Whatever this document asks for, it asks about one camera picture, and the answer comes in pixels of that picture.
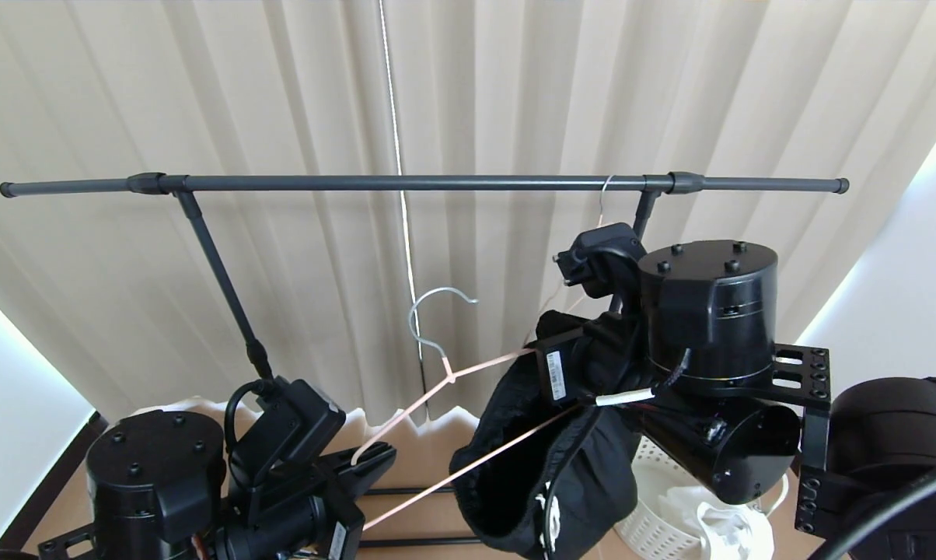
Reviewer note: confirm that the beige curtain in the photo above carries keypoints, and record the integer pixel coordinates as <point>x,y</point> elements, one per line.
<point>204,93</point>

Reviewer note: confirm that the white laundry basket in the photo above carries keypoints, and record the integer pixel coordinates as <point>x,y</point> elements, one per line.
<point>654,529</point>

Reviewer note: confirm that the white garment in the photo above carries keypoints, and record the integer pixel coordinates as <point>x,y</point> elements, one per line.
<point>728,521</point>

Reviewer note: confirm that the black clothes rack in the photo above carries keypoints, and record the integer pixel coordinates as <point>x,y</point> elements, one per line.
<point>437,183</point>

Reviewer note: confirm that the black shorts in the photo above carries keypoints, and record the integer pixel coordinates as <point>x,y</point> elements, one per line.
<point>515,467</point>

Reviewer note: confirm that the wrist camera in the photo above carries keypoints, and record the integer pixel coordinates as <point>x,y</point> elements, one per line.
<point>600,253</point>
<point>297,420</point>

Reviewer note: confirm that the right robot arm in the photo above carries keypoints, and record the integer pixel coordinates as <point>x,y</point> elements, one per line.
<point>709,311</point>

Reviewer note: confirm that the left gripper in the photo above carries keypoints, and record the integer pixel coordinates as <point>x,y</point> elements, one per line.
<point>297,529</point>

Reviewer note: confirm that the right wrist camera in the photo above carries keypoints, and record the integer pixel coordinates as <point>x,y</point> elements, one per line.
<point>600,253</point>

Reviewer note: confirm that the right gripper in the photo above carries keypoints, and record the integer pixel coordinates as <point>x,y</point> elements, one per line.
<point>573,365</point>

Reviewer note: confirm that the pink clothes hanger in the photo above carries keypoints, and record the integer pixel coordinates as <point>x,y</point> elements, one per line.
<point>447,376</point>
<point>602,204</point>

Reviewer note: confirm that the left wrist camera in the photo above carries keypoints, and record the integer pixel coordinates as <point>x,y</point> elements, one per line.
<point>297,420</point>

